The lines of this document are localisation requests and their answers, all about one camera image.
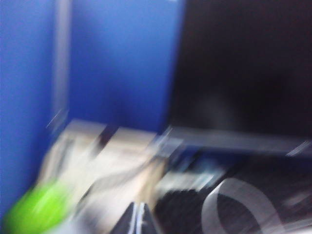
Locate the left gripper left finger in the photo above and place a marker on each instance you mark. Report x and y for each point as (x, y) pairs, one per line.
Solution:
(134, 221)

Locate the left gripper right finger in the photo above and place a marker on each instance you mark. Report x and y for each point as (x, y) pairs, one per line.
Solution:
(147, 221)

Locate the beige desk calendar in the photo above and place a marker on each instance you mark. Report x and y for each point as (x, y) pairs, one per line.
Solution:
(109, 158)

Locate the green plastic bag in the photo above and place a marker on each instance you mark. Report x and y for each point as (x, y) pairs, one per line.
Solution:
(36, 209)

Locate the black computer monitor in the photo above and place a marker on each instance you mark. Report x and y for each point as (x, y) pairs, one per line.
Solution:
(243, 61)

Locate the aluminium partition post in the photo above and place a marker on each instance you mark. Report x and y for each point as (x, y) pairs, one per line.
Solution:
(62, 48)

